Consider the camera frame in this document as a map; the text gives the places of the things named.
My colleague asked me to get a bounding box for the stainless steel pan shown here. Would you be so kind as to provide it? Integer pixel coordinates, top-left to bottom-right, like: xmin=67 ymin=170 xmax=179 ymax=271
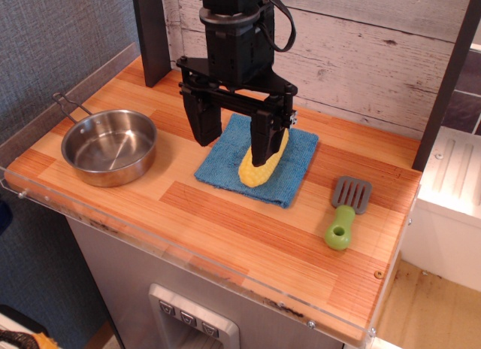
xmin=53 ymin=93 xmax=157 ymax=187

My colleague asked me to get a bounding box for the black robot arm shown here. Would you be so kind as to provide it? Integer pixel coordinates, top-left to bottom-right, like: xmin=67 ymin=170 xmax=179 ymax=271
xmin=177 ymin=0 xmax=298 ymax=167

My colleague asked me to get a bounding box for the dark frame post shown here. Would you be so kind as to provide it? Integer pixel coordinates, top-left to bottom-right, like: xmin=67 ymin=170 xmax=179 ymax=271
xmin=412 ymin=0 xmax=480 ymax=171
xmin=132 ymin=0 xmax=171 ymax=87

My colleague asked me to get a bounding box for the grey green toy spatula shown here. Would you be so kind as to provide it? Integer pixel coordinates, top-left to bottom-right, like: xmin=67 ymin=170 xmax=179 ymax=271
xmin=325 ymin=176 xmax=373 ymax=250

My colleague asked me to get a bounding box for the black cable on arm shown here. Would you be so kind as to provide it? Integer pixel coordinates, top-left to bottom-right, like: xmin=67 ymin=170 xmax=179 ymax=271
xmin=256 ymin=0 xmax=297 ymax=53

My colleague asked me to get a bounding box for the silver toy fridge cabinet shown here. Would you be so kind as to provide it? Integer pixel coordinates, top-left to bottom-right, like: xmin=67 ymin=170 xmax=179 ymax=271
xmin=68 ymin=219 xmax=343 ymax=348

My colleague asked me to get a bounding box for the yellow toy corn cob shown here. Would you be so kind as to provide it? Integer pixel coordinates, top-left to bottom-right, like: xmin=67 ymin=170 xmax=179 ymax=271
xmin=237 ymin=129 xmax=289 ymax=188

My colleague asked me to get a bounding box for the blue folded cloth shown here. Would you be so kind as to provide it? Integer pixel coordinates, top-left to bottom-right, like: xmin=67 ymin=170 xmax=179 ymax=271
xmin=195 ymin=114 xmax=319 ymax=208

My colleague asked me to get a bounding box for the white toy sink unit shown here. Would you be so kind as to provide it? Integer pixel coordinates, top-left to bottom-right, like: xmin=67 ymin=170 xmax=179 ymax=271
xmin=398 ymin=43 xmax=481 ymax=293

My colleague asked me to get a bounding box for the clear acrylic edge guard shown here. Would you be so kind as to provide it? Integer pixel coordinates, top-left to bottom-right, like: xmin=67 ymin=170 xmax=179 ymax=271
xmin=5 ymin=163 xmax=420 ymax=347

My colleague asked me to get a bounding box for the orange black woven object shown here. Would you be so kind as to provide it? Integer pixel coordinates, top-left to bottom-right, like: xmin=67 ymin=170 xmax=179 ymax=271
xmin=1 ymin=329 xmax=59 ymax=349

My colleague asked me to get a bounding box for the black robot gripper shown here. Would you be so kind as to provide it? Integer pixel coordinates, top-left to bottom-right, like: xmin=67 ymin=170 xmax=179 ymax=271
xmin=177 ymin=3 xmax=298 ymax=166

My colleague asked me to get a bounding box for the dark right frame post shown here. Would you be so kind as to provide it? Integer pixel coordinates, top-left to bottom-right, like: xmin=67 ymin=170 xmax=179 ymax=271
xmin=412 ymin=0 xmax=480 ymax=171

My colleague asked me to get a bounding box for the dark left frame post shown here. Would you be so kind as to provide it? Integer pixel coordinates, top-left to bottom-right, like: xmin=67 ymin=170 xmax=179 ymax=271
xmin=132 ymin=0 xmax=171 ymax=87

